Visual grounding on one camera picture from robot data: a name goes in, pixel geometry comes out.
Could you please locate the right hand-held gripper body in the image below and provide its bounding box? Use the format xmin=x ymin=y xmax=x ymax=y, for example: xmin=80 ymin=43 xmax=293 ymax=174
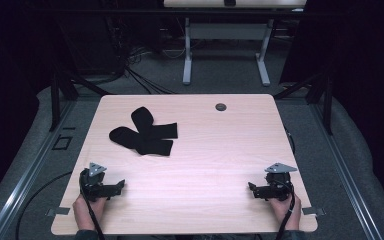
xmin=258 ymin=162 xmax=298 ymax=202

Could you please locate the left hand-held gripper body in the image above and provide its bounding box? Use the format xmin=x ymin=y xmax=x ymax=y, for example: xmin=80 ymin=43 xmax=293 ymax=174
xmin=79 ymin=162 xmax=117 ymax=203

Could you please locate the person's left hand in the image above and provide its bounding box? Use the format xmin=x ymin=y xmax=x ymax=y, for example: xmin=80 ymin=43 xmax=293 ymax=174
xmin=72 ymin=194 xmax=108 ymax=232

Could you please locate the person's right hand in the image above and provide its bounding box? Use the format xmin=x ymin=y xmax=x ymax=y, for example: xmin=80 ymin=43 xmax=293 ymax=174
xmin=267 ymin=193 xmax=303 ymax=232

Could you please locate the black sock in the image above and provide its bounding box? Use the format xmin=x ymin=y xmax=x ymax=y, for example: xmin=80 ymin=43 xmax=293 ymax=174
xmin=108 ymin=126 xmax=175 ymax=157
xmin=130 ymin=106 xmax=179 ymax=140

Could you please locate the white-legged desk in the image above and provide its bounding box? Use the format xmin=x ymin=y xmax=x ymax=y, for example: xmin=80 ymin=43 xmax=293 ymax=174
xmin=162 ymin=0 xmax=308 ymax=87

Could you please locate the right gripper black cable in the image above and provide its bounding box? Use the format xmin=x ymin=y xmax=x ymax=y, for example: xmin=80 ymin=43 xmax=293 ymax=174
xmin=275 ymin=181 xmax=297 ymax=240

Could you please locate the black cable beside table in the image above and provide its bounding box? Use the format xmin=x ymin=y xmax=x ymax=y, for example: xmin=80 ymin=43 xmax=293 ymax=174
xmin=283 ymin=126 xmax=297 ymax=155

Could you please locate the black floor cable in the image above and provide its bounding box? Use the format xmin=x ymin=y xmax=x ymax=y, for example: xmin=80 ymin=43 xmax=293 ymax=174
xmin=14 ymin=170 xmax=74 ymax=240

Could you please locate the aluminium floor rail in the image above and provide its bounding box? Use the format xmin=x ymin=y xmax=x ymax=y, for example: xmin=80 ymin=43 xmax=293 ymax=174
xmin=0 ymin=99 xmax=78 ymax=240
xmin=308 ymin=99 xmax=384 ymax=240

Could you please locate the black metal frame stand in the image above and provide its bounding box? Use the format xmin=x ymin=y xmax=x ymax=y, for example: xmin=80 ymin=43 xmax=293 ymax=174
xmin=48 ymin=63 xmax=114 ymax=133
xmin=273 ymin=68 xmax=334 ymax=136

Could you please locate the bundle of black cables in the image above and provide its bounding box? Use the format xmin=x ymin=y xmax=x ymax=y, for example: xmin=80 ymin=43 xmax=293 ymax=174
xmin=111 ymin=19 xmax=178 ymax=95

